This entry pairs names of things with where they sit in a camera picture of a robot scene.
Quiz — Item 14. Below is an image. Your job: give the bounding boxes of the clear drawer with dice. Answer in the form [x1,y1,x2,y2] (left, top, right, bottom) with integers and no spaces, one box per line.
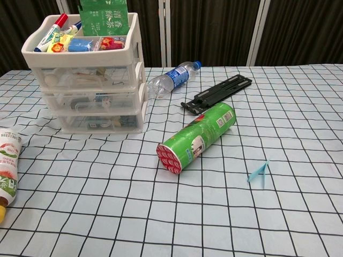
[44,89,147,112]

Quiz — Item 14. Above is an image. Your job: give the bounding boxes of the clear plastic storage box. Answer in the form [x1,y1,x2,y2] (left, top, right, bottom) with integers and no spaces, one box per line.
[57,111,143,133]

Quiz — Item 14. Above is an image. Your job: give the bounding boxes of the white plastic drawer organizer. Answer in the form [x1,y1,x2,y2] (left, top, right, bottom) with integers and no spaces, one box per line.
[21,12,148,134]

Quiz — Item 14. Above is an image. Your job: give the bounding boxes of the green chips can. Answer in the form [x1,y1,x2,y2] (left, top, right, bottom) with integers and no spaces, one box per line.
[156,102,236,175]

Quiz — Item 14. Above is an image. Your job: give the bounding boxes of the clear water bottle blue label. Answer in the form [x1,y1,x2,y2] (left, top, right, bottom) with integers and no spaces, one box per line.
[146,61,202,99]

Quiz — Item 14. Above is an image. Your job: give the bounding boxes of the black folding stand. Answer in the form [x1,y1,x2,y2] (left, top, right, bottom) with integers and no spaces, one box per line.
[181,75,252,116]

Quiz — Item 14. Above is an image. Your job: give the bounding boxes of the blue checked tablecloth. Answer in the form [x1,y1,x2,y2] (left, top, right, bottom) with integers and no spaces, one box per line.
[0,64,343,257]

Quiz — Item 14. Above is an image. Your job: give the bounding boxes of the light blue folded paper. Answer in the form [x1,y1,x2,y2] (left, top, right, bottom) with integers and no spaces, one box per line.
[247,160,270,190]

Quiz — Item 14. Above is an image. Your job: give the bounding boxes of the red packet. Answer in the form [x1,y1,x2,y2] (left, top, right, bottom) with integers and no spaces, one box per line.
[100,36,126,51]

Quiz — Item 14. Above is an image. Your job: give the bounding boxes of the black folding screen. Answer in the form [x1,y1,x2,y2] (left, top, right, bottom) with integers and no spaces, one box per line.
[0,0,343,77]

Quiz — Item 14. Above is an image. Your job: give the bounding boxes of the blue packet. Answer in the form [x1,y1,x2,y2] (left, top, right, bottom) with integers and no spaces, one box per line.
[68,37,94,53]

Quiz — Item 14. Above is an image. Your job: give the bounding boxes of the green tea packets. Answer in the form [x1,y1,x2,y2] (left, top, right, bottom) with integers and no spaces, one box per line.
[78,0,129,37]

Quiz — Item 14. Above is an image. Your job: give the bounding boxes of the yellow lion candy packet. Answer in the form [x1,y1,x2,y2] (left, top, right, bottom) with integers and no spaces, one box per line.
[47,42,67,54]

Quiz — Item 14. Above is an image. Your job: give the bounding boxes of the blue cap marker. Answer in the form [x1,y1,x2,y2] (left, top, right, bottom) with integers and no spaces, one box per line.
[64,21,83,35]

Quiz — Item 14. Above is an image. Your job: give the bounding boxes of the yellow green candy packet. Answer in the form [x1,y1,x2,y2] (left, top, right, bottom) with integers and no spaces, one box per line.
[53,32,75,44]

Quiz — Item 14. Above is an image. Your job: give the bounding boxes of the red cap marker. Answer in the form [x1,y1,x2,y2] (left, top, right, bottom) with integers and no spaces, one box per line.
[34,13,69,52]

